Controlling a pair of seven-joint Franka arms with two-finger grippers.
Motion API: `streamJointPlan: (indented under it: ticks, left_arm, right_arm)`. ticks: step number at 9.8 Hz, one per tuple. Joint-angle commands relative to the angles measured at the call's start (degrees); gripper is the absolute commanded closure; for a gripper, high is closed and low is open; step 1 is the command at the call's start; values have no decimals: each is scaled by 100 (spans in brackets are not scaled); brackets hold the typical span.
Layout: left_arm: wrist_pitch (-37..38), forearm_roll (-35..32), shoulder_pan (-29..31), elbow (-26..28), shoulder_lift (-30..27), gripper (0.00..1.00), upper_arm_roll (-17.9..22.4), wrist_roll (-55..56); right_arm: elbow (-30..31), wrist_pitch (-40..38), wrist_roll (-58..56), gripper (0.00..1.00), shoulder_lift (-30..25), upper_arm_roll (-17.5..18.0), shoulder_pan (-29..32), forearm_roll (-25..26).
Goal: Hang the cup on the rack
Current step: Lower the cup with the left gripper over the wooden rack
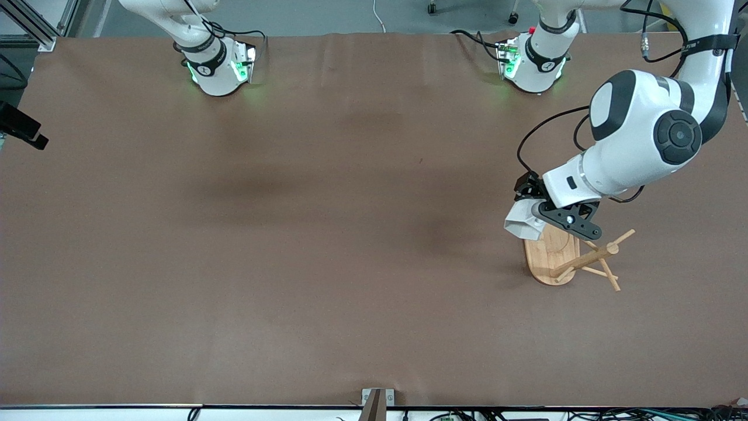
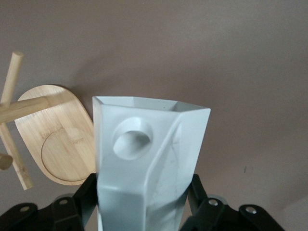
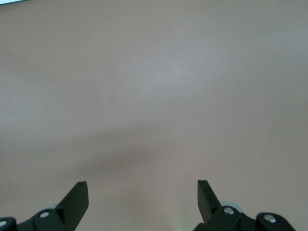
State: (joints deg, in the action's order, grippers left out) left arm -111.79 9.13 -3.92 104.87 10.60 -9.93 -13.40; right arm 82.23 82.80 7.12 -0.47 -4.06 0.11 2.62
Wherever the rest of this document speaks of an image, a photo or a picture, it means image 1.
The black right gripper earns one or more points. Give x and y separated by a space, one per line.
18 120

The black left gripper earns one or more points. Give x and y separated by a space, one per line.
529 186

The white faceted cup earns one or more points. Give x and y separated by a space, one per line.
520 225

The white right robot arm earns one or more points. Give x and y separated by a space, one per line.
213 76

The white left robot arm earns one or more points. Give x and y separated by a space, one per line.
637 128

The wooden cup rack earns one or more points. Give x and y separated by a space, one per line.
552 263

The brown table cover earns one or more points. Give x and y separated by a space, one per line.
374 263

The aluminium frame post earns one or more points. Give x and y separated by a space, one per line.
35 32

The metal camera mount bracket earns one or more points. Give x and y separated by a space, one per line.
377 400

